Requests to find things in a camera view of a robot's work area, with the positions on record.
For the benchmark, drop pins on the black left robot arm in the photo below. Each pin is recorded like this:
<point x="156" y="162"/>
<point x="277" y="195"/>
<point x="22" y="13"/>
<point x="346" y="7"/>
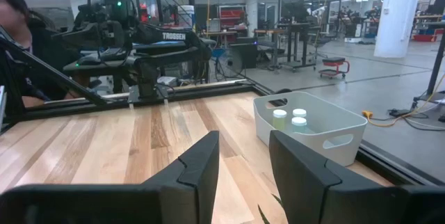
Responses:
<point x="174" y="37"/>

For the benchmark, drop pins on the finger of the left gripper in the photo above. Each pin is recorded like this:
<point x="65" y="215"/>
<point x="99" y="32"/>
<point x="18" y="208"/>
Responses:
<point x="83" y="36"/>
<point x="118" y="34"/>

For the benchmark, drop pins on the grey plastic basket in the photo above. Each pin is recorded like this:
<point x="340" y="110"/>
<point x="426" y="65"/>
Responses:
<point x="313" y="147"/>

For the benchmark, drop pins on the black standing workstation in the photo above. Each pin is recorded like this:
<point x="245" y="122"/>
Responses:
<point x="295" y="43"/>

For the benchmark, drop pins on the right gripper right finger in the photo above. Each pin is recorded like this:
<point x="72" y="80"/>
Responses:
<point x="347" y="199"/>

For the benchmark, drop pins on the white pillar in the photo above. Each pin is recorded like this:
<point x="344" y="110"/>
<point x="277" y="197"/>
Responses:
<point x="398" y="15"/>

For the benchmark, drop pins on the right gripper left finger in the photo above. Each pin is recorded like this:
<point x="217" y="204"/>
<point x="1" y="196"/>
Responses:
<point x="104" y="203"/>

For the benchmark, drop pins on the white bucket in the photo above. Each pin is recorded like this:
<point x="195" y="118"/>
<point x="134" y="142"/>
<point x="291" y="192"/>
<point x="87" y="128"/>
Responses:
<point x="186" y="15"/>

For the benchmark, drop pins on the yellow pill bottle white cap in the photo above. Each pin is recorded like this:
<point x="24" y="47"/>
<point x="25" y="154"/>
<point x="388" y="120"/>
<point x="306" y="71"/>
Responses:
<point x="279" y="119"/>

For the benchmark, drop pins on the red storage bins shelf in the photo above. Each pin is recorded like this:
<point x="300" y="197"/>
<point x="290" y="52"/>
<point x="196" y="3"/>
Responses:
<point x="231" y="17"/>

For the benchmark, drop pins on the dark desk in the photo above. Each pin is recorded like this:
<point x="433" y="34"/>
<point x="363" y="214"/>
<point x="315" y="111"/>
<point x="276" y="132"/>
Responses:
<point x="167" y="57"/>

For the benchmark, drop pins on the person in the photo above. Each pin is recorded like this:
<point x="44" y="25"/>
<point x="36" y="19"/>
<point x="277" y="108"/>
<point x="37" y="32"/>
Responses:
<point x="48" y="53"/>

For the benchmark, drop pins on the green pill bottle white cap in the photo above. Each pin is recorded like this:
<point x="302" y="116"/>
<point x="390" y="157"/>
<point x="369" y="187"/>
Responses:
<point x="299" y="112"/>
<point x="299" y="124"/>

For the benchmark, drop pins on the black upright pole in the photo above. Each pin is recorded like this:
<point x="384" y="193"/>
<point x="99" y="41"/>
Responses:
<point x="436" y="60"/>

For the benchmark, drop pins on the red rolling stool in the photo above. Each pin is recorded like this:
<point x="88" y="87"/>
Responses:
<point x="334" y="65"/>

